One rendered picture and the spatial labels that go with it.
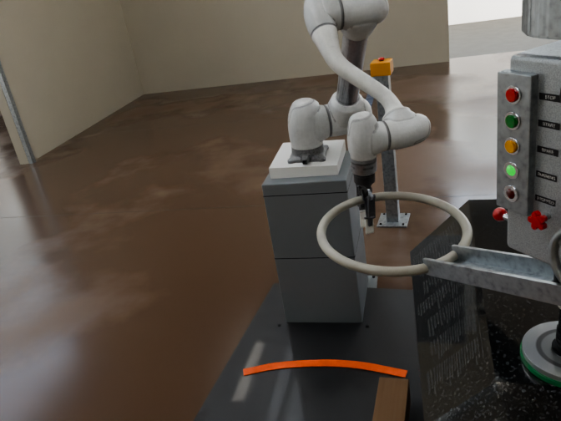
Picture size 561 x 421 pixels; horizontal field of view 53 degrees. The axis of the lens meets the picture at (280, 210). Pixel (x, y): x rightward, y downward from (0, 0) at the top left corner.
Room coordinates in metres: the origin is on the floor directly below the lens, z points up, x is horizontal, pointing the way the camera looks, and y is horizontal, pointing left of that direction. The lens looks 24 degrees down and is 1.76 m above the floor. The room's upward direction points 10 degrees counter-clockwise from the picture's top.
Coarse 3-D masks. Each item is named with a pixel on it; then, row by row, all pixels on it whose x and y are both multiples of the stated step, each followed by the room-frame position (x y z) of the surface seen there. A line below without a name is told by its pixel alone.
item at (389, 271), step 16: (384, 192) 1.82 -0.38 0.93; (400, 192) 1.81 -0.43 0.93; (336, 208) 1.76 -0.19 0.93; (448, 208) 1.67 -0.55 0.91; (320, 224) 1.67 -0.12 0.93; (464, 224) 1.55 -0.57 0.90; (320, 240) 1.58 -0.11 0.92; (464, 240) 1.46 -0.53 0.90; (336, 256) 1.47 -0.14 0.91; (448, 256) 1.39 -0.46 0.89; (368, 272) 1.39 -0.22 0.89; (384, 272) 1.37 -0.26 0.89; (400, 272) 1.36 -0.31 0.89; (416, 272) 1.35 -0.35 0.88
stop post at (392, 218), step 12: (384, 60) 3.38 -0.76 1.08; (372, 72) 3.35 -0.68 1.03; (384, 72) 3.33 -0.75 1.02; (384, 84) 3.35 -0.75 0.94; (384, 156) 3.36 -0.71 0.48; (384, 168) 3.37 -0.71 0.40; (396, 168) 3.39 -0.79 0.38; (384, 180) 3.37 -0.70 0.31; (396, 180) 3.36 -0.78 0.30; (396, 204) 3.34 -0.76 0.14; (384, 216) 3.45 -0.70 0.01; (396, 216) 3.35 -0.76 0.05; (408, 216) 3.39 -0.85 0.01
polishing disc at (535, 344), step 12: (540, 324) 1.11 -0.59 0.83; (552, 324) 1.10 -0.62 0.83; (528, 336) 1.07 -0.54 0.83; (540, 336) 1.07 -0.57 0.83; (552, 336) 1.06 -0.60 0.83; (528, 348) 1.03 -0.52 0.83; (540, 348) 1.03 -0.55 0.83; (528, 360) 1.00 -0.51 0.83; (540, 360) 0.99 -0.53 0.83; (552, 360) 0.98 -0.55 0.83; (540, 372) 0.96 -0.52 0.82; (552, 372) 0.95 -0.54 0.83
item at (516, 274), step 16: (464, 256) 1.38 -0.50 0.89; (480, 256) 1.32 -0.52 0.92; (496, 256) 1.27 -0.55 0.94; (512, 256) 1.23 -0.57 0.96; (528, 256) 1.18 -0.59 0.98; (432, 272) 1.34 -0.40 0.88; (448, 272) 1.28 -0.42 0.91; (464, 272) 1.23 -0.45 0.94; (480, 272) 1.18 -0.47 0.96; (496, 272) 1.14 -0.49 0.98; (512, 272) 1.21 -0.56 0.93; (528, 272) 1.18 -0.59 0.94; (544, 272) 1.14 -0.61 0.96; (496, 288) 1.14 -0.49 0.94; (512, 288) 1.09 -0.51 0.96; (528, 288) 1.05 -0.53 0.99; (544, 288) 1.01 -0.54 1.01; (560, 288) 0.98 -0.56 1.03; (560, 304) 0.98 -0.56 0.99
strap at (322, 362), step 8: (304, 360) 2.10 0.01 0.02; (312, 360) 2.09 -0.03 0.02; (320, 360) 2.09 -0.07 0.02; (328, 360) 2.08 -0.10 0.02; (336, 360) 2.07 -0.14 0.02; (344, 360) 2.06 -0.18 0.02; (248, 368) 2.11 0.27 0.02; (256, 368) 2.10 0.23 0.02; (264, 368) 2.09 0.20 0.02; (272, 368) 2.08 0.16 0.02; (280, 368) 2.08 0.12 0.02; (360, 368) 1.99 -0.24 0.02; (368, 368) 1.98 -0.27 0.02; (376, 368) 1.97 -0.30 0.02; (384, 368) 1.96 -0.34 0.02; (392, 368) 1.95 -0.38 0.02; (400, 376) 1.90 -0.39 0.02
